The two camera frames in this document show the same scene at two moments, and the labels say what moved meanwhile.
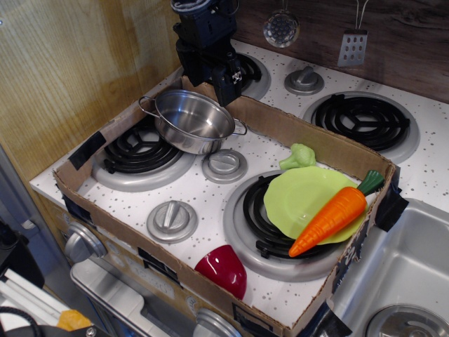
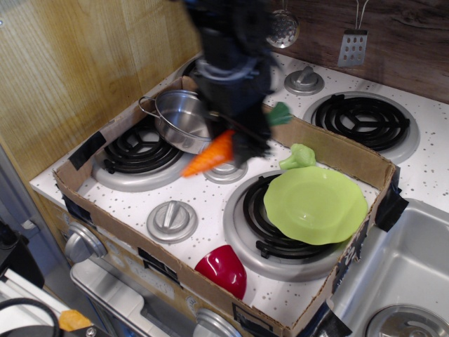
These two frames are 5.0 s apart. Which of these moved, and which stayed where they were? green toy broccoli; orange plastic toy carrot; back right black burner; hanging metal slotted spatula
Moved: orange plastic toy carrot
Stayed: hanging metal slotted spatula; green toy broccoli; back right black burner
